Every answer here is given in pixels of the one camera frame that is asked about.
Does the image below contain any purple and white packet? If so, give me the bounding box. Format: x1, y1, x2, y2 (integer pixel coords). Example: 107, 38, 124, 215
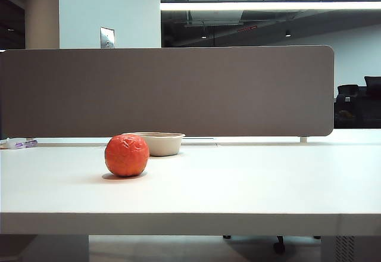
0, 138, 39, 150

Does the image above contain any perforated grey desk leg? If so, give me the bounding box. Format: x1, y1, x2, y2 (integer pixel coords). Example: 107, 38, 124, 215
320, 235, 381, 262

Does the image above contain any orange fruit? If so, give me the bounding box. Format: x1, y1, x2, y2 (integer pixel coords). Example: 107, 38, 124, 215
104, 133, 150, 177

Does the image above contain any grey fabric desk divider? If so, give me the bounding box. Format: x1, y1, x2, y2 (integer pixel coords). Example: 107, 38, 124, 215
0, 45, 335, 139

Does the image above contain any black office chair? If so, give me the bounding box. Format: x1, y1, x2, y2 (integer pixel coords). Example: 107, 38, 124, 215
333, 76, 381, 129

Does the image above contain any long white ceiling light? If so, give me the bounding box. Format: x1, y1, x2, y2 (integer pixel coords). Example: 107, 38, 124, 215
160, 1, 381, 11

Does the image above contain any silver wall switch plate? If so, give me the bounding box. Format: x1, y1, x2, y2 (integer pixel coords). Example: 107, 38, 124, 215
99, 26, 115, 49

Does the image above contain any black chair caster base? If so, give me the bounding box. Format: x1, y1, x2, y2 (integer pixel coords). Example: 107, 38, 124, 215
222, 235, 322, 254

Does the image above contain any beige paper lunchbox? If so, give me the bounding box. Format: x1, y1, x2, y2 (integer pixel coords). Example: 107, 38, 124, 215
122, 132, 186, 157

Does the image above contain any beige round column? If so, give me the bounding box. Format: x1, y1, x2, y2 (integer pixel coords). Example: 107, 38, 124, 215
24, 0, 60, 50

